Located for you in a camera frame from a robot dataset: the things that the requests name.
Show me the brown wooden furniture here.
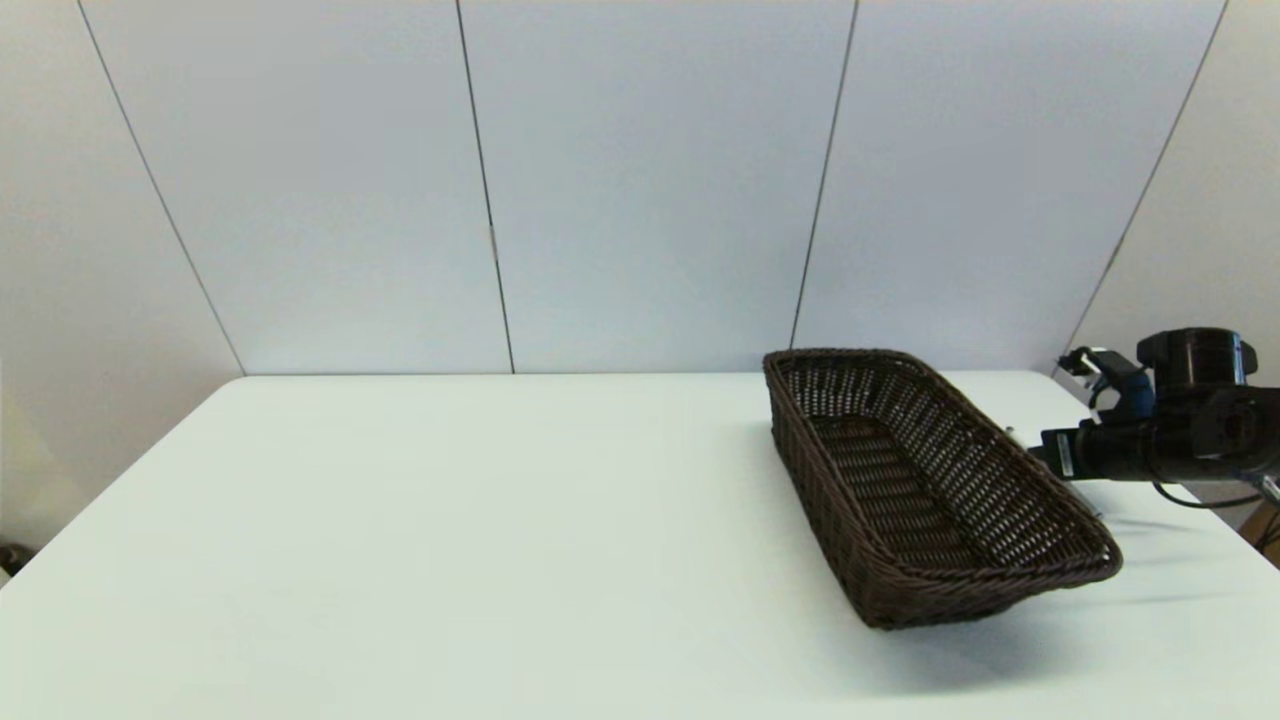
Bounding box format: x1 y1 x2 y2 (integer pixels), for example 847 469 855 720
1240 498 1280 567

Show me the black looped gripper cable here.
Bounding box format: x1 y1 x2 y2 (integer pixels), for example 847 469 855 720
1148 478 1269 511

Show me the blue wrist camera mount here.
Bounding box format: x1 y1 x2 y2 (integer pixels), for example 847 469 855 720
1095 350 1157 419

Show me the dark brown wicker basket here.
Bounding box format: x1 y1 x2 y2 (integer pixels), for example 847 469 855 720
761 347 1123 630

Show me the white stylus pen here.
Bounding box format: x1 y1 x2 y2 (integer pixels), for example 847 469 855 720
1003 426 1104 522

